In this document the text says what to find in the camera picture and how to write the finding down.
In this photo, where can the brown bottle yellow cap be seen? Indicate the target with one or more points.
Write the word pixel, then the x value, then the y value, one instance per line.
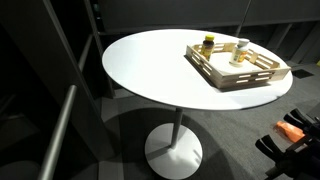
pixel 207 50

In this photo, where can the white bottle orange label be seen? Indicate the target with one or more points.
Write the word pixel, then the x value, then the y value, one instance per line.
pixel 238 56

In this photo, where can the light wooden slatted tray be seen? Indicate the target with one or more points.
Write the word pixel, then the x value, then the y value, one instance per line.
pixel 226 66

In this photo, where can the thin grey pole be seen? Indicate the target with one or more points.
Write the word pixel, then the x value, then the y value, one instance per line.
pixel 242 20

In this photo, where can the dark partition panel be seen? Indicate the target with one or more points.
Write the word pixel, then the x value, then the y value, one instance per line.
pixel 33 50

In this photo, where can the orange plastic piece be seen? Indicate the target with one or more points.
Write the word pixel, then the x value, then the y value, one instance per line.
pixel 288 131

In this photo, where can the black floor plate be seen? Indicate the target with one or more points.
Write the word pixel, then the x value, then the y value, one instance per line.
pixel 301 73

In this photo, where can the white pedestal table base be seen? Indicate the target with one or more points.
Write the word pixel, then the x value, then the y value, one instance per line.
pixel 173 156

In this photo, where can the grey metal rail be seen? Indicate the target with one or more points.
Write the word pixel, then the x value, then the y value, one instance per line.
pixel 61 123

